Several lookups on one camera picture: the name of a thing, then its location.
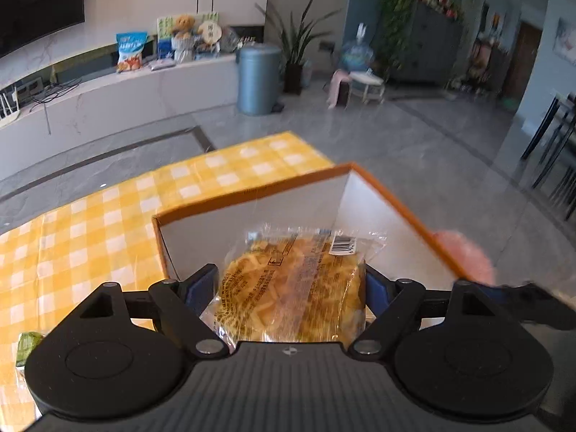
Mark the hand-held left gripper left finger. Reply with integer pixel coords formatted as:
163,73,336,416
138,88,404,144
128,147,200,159
78,263,228,358

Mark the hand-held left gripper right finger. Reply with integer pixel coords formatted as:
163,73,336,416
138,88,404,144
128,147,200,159
351,265,496,354

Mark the yellow bread packet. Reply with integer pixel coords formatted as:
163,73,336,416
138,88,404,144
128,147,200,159
200,222,388,354

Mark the orange cardboard box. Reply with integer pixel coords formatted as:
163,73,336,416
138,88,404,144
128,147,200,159
150,162,471,282

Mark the yellow checked tablecloth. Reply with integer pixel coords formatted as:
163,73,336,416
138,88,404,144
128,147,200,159
0,130,336,432

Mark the black dining chair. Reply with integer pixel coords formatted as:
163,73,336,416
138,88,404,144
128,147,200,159
521,91,576,221

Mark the green snack packet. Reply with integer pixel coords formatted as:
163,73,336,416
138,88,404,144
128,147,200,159
15,330,46,367

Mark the white television cabinet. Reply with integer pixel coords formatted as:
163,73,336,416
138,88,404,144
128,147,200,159
0,47,239,181

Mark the pink stool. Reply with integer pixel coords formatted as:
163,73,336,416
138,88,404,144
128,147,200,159
328,69,354,109

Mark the white round stool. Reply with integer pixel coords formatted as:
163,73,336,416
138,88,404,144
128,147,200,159
348,72,386,105

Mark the grey-blue round trash bin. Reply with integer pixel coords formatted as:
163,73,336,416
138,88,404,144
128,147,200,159
236,42,282,115

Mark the large blue water bottle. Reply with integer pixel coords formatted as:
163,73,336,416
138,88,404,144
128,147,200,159
339,24,377,75

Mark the brown door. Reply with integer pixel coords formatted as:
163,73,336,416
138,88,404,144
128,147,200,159
501,22,543,100

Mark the blue snack bag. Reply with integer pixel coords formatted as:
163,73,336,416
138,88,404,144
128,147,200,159
116,31,149,73

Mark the grey sideboard cabinet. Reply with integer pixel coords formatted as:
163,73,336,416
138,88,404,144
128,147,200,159
396,0,464,85

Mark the round beige sign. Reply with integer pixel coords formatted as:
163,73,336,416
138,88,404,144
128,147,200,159
197,20,222,52

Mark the green picture book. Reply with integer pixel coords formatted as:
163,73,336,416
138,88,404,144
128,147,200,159
157,11,220,57

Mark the tall potted plant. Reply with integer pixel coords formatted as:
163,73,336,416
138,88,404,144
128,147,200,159
256,0,341,96

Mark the brown teddy bear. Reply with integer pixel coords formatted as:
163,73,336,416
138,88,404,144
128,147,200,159
172,15,197,61

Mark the white router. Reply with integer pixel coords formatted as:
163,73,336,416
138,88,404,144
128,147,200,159
0,85,23,123

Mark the green climbing plant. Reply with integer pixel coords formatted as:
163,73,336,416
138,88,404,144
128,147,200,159
366,0,428,77

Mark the black cable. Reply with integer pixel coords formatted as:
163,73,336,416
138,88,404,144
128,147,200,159
22,76,82,136

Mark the wall picture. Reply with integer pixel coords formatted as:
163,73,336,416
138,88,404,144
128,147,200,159
555,18,576,64

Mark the black wall television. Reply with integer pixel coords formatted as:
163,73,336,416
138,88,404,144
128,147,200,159
0,0,86,59

